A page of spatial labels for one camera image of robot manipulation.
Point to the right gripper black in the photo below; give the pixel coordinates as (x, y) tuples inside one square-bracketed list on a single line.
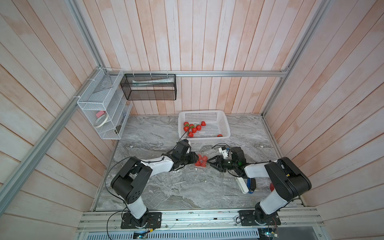
[(219, 160)]

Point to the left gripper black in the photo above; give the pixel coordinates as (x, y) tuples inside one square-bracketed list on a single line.
[(192, 155)]

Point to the clear plastic clamshell container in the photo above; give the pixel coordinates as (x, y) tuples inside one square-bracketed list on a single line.
[(201, 160)]

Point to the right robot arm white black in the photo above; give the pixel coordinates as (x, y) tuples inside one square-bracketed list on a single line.
[(288, 180)]

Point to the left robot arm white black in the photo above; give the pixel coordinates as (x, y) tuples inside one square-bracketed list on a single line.
[(132, 178)]

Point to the blue object on table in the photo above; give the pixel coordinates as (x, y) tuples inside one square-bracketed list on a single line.
[(252, 185)]

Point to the white perforated plastic basket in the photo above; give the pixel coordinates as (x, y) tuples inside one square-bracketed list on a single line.
[(214, 125)]

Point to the roll of tape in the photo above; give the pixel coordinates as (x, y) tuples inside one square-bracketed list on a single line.
[(100, 121)]

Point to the pink note pad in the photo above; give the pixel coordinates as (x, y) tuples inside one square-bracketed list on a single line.
[(99, 114)]

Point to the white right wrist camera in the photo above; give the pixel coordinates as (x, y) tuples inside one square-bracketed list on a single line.
[(225, 152)]

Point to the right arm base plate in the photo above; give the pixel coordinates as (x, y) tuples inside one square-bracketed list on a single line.
[(258, 218)]

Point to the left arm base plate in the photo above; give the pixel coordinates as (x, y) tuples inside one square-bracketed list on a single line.
[(150, 220)]

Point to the black mesh wall basket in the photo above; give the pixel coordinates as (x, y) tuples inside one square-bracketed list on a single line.
[(149, 87)]

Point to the white wire wall shelf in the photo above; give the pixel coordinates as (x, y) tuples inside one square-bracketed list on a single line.
[(103, 93)]

